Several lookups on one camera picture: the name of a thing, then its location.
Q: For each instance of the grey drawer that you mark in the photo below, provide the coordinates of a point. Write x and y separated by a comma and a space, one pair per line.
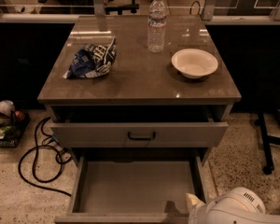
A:
137, 192
142, 134

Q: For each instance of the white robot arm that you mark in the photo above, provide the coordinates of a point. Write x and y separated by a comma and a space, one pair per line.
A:
237, 206

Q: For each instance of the grey drawer cabinet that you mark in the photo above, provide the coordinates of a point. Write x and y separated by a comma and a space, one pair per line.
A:
141, 86

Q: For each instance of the grey top drawer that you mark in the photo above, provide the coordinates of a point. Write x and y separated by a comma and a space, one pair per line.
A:
142, 134

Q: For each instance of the blue white chip bag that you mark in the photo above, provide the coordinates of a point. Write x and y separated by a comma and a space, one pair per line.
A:
92, 61

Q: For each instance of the white bowl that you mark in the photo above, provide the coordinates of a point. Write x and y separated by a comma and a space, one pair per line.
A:
194, 63

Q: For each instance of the clear plastic water bottle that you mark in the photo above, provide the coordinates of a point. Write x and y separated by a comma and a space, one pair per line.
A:
156, 25

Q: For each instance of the pile of toys on mat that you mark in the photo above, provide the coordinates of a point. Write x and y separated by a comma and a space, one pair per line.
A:
13, 123

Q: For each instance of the black metal stand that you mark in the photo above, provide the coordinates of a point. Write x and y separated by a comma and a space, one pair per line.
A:
267, 140

